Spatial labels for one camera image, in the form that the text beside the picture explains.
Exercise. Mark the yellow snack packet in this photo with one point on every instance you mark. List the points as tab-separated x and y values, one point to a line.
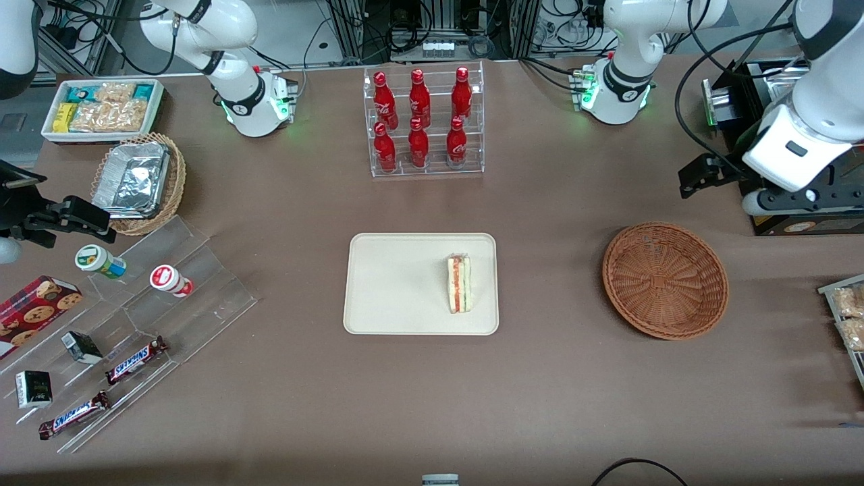
64	118

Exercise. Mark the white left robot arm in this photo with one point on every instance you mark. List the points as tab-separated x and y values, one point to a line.
628	40

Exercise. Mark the grey device top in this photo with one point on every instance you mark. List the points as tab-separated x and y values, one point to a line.
440	480

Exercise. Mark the teal snack packet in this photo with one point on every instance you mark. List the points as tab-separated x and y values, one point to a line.
144	91
81	93

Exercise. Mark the aluminium frame structure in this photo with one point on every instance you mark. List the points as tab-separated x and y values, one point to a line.
351	27

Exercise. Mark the brown round wicker basket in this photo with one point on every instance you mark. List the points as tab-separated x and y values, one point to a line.
665	280

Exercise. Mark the clear acrylic stepped display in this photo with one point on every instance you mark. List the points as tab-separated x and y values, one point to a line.
202	297

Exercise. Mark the light wicker basket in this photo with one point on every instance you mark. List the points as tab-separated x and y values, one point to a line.
177	182

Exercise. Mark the white rectangular snack bin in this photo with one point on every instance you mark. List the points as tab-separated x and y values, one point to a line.
155	118

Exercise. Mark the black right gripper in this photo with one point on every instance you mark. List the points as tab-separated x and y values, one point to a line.
15	210

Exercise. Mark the black food warmer appliance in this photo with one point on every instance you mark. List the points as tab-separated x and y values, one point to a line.
725	111

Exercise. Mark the black and white small box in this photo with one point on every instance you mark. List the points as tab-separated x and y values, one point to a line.
34	389

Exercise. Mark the grey snack tray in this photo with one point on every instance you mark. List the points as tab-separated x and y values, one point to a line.
827	290

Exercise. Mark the brown Snickers bar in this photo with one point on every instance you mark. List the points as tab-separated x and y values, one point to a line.
74	415
135	360

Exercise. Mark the white power strip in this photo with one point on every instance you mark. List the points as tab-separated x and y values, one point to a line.
439	48

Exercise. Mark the triangular sandwich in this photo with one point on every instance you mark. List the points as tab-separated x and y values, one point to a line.
459	283

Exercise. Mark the clear acrylic bottle rack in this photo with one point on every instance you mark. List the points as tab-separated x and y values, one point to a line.
432	172

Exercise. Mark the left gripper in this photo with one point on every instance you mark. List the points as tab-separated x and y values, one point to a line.
731	170

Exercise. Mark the green label yogurt cup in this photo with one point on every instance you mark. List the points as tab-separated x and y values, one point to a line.
94	260

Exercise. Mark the aluminium foil tray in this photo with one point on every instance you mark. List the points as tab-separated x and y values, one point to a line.
131	179

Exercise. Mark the red cola bottle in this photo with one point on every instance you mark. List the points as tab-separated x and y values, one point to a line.
419	94
462	94
457	145
383	98
418	147
385	150

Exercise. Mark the red cookie box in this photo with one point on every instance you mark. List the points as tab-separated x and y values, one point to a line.
34	310

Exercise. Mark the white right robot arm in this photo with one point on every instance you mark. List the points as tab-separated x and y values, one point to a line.
229	27

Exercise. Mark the beige plastic tray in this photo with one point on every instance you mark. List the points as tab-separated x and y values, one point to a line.
398	283

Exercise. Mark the steel warmer pan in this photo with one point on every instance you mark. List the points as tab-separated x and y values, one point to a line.
779	84

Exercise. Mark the red label yogurt cup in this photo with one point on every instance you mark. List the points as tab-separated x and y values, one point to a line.
169	279

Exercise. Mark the clear cracker bag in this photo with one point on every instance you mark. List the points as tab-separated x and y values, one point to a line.
111	116
115	92

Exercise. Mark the clear fried snack packet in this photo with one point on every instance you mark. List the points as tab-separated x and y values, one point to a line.
849	302
854	334

